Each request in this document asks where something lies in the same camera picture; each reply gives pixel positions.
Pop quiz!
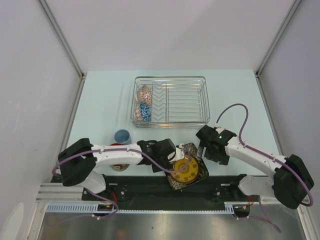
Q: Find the yellow round plate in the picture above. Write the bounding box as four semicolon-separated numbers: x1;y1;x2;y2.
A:
170;154;200;184

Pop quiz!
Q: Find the blue patterned bowl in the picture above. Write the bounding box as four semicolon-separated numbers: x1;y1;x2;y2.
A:
134;102;151;122

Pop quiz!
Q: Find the red brown patterned bowl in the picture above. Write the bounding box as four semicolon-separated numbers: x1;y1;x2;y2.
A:
135;85;152;106

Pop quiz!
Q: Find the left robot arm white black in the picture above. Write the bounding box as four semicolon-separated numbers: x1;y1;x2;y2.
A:
55;138;185;200

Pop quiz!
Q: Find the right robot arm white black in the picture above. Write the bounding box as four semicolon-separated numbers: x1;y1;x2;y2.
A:
196;125;315;210

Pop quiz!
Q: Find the light blue cup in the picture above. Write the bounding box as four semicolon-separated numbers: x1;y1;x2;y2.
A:
114;129;132;145

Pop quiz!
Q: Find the red black mug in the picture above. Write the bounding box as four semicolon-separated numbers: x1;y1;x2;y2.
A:
109;142;131;173

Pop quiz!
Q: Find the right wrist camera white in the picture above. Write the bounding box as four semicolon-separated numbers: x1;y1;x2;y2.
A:
214;122;226;134

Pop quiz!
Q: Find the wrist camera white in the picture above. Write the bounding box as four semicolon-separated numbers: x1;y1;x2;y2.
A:
214;122;226;134
167;143;186;163

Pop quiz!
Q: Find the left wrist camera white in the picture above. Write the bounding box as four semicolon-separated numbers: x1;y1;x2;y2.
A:
167;143;186;163

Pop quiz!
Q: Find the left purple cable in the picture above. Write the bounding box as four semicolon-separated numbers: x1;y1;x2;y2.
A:
51;143;193;176

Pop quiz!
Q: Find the purple cable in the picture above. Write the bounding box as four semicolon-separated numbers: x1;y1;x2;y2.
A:
214;102;315;207
51;143;193;176

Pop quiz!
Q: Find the wire metal dish rack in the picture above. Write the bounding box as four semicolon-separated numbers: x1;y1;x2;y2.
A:
130;75;210;128

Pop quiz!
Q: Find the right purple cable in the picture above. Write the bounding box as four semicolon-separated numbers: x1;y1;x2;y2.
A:
214;102;315;207

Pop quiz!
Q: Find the right aluminium frame post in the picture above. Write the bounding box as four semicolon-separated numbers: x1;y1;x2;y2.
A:
254;0;303;77

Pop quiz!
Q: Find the aluminium frame post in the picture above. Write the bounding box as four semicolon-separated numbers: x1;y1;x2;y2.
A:
254;0;303;77
37;0;87;80

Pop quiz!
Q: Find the white slotted cable duct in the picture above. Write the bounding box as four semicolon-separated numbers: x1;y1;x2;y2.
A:
44;201;237;215

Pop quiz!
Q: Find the left aluminium frame post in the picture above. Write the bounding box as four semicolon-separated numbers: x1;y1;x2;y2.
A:
37;0;87;80

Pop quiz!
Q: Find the aluminium front rail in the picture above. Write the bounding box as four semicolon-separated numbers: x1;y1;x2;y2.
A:
36;183;83;203

